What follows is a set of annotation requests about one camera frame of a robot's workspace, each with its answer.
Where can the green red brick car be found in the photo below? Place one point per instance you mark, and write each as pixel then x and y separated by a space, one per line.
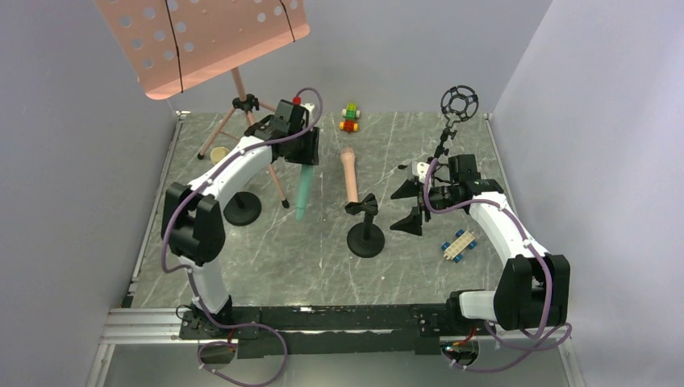
pixel 350 116

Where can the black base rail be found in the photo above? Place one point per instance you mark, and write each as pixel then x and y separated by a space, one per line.
pixel 423 329

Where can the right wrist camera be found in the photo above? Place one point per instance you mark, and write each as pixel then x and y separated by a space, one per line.
pixel 417 171

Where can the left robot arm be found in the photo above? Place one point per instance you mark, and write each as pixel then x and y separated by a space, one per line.
pixel 194 214

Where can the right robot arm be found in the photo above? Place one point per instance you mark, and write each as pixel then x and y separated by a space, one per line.
pixel 533 290

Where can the yellow toy microphone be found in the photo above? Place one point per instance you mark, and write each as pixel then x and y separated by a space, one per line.
pixel 218 153

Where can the pink music stand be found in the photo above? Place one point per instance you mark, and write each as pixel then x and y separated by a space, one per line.
pixel 176 45

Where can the beige blue brick car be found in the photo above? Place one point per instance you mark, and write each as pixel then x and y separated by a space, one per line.
pixel 464 240

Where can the green toy microphone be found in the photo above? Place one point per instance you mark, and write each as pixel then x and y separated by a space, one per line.
pixel 307 173

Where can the black mic stand with clip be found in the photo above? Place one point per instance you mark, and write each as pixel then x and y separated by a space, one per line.
pixel 365 239

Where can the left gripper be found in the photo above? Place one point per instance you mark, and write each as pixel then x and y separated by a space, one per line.
pixel 303 155

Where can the pink toy microphone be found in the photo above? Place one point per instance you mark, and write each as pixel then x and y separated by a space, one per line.
pixel 348 160

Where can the black shock-mount boom stand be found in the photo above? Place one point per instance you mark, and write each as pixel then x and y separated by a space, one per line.
pixel 458 105

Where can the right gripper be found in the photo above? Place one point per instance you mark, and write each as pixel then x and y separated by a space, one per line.
pixel 419 197

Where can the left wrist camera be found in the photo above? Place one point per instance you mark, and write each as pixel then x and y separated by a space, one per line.
pixel 308 109

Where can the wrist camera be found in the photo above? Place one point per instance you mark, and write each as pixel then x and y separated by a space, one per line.
pixel 417 171
pixel 308 109

